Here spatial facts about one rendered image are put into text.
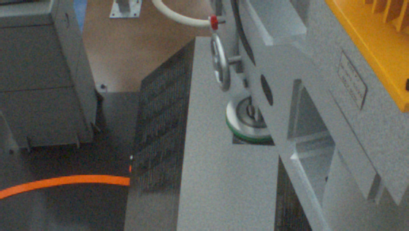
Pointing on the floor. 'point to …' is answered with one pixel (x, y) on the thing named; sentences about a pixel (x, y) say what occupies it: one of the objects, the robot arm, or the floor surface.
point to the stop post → (125, 9)
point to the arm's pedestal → (46, 75)
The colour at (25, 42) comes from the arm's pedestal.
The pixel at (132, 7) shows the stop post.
